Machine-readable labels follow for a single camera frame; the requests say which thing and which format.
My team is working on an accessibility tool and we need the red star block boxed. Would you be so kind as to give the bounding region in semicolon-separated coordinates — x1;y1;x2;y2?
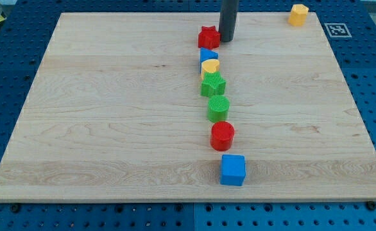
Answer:
198;26;221;49

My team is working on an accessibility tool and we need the green star block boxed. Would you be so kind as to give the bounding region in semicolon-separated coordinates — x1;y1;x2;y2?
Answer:
200;71;226;98

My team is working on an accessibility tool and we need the green cylinder block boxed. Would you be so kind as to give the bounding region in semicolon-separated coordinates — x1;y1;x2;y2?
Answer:
207;95;230;123

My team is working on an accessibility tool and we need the red cylinder block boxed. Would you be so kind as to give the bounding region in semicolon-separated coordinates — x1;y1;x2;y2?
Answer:
210;121;235;151

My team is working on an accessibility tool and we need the yellow heart block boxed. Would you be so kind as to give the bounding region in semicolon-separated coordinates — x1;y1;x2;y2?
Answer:
200;59;220;80

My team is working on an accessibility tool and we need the blue triangle block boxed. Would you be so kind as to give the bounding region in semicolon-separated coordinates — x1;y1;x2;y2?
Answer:
199;47;219;71

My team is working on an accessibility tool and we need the blue cube block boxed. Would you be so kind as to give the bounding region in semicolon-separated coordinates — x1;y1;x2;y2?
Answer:
219;154;246;186

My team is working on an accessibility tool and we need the light wooden board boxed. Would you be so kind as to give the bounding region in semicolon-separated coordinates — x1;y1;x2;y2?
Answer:
0;11;376;203

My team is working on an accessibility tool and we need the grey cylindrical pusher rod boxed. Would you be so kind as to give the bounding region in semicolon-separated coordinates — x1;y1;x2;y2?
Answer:
219;0;239;42

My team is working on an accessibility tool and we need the yellow hexagon block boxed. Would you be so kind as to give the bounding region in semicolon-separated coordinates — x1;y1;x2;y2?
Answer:
288;4;309;26

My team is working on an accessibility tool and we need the black white fiducial marker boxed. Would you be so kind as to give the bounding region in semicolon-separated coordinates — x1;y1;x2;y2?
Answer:
325;22;352;38

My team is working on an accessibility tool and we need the black bolt front left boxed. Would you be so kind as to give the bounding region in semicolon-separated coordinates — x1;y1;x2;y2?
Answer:
10;203;21;214

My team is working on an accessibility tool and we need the black bolt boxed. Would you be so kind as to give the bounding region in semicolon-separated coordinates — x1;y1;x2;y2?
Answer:
366;201;376;211
10;203;21;214

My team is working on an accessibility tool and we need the black bolt front right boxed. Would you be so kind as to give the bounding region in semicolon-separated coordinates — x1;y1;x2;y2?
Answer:
366;201;376;211

